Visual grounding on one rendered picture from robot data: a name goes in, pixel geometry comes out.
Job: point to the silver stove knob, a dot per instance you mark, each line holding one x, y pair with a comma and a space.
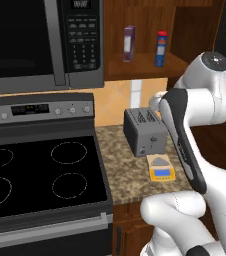
4, 115
57, 111
87, 108
72, 110

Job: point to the black steel stove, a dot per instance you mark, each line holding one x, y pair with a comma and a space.
45, 173

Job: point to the brown wooden wall cabinet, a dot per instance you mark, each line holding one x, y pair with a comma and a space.
141, 68

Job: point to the white wall outlet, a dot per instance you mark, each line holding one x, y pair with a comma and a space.
136, 93

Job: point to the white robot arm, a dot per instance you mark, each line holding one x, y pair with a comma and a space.
218, 200

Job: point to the black steel microwave oven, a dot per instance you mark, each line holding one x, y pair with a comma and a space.
21, 40

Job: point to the blue bottle with red cap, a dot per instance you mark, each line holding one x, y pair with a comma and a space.
160, 50

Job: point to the yellow digital scale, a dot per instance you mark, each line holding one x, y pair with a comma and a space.
161, 171

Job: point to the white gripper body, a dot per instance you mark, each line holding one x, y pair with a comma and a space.
155, 101

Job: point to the brown wooden base cabinet door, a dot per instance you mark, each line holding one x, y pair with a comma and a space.
131, 233

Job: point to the purple food box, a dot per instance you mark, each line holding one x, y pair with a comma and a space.
129, 43

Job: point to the grey toaster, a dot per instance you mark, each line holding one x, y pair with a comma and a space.
141, 135

